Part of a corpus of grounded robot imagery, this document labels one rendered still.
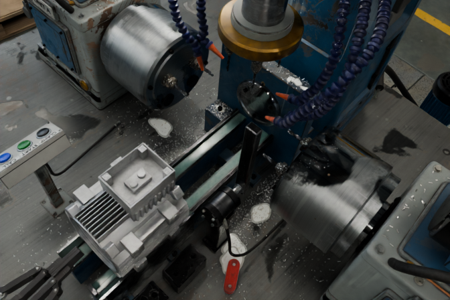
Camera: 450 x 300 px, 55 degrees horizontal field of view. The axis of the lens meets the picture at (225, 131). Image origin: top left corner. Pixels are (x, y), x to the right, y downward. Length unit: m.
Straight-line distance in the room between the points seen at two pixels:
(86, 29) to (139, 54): 0.17
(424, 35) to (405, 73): 1.03
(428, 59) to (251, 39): 2.36
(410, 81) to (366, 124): 0.82
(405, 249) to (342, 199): 0.15
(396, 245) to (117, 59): 0.80
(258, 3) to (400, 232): 0.51
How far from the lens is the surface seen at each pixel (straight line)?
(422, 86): 2.31
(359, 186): 0.93
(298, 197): 0.95
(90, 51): 1.27
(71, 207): 0.95
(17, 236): 1.29
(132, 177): 0.92
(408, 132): 1.56
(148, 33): 1.15
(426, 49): 3.22
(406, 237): 0.91
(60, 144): 1.09
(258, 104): 1.18
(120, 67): 1.18
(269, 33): 0.87
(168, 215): 0.93
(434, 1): 3.68
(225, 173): 1.16
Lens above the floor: 1.92
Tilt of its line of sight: 54 degrees down
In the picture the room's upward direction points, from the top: 7 degrees clockwise
